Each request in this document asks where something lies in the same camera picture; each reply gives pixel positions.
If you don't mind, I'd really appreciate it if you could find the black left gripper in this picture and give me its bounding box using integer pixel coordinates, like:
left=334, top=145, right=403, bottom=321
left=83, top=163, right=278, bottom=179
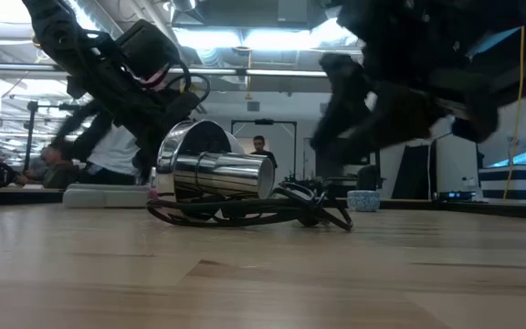
left=107, top=17, right=203, bottom=138

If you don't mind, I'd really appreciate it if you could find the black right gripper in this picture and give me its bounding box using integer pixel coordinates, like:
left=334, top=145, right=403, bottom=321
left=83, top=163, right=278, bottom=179
left=310, top=52, right=501, bottom=152

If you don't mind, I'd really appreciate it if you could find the chrome lamp socket base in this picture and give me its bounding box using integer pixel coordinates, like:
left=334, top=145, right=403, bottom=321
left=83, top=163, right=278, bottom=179
left=155, top=119, right=277, bottom=203

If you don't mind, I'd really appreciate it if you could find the black lamp power cord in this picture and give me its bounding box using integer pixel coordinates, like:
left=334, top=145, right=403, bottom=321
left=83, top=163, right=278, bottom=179
left=146, top=181, right=354, bottom=233

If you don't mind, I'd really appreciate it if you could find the person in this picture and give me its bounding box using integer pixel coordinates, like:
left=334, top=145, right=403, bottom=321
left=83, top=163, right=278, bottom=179
left=50, top=102, right=143, bottom=186
left=248, top=134, right=279, bottom=169
left=15, top=144, right=84, bottom=189

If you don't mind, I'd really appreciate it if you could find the black panel board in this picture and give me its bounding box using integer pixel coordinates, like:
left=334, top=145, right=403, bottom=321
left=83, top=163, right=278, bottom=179
left=390, top=143, right=432, bottom=200

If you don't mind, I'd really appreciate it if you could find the long ceiling light bar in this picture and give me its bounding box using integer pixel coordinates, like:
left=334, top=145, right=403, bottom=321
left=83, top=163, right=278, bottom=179
left=0, top=62, right=328, bottom=79

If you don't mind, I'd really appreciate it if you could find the blue patterned round tin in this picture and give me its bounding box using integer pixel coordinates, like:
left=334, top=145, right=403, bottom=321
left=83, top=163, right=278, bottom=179
left=347, top=189, right=382, bottom=213

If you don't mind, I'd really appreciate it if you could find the white panel board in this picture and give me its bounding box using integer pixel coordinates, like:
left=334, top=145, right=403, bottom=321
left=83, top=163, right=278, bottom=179
left=429, top=116, right=479, bottom=198

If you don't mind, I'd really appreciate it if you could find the navy white striped box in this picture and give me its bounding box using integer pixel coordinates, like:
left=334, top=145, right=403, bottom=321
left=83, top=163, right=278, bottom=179
left=478, top=163, right=526, bottom=205

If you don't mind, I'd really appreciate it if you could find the black gantry frame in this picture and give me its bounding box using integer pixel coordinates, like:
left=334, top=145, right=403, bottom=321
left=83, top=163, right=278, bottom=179
left=230, top=118, right=299, bottom=182

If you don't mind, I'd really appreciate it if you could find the black camera rig stand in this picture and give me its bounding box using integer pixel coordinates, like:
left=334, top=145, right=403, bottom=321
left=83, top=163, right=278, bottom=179
left=24, top=100, right=81, bottom=177

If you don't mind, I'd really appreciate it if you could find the yellow cable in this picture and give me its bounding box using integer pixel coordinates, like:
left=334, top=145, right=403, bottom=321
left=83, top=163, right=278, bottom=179
left=502, top=25, right=526, bottom=201

